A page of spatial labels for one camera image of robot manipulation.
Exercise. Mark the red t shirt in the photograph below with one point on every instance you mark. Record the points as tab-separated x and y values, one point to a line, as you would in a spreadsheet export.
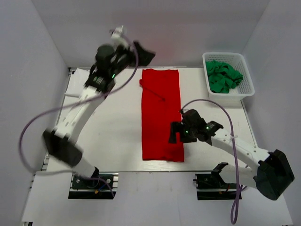
160	105

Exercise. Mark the folded white t shirt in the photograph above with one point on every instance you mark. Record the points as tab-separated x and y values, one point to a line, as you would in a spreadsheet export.
77	80

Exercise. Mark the white plastic basket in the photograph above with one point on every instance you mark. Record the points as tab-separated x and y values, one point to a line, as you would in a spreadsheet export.
237	61

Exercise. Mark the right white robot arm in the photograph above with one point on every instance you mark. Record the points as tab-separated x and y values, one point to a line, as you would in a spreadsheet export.
269	172

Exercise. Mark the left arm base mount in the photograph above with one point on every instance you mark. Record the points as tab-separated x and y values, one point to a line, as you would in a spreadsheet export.
81	189

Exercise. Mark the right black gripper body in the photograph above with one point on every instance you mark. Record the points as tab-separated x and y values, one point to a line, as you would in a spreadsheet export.
189	135

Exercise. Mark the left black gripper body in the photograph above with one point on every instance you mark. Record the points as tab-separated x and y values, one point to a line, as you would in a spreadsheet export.
125	59

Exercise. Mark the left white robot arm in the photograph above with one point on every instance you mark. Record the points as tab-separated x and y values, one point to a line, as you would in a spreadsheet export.
61	140

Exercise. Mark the green t shirt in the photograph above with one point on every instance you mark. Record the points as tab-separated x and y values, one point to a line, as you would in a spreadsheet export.
222	77

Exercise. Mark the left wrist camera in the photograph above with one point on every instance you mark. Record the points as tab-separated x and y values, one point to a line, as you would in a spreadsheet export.
117	36

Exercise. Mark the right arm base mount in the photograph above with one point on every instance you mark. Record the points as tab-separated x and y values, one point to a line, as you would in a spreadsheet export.
211	187

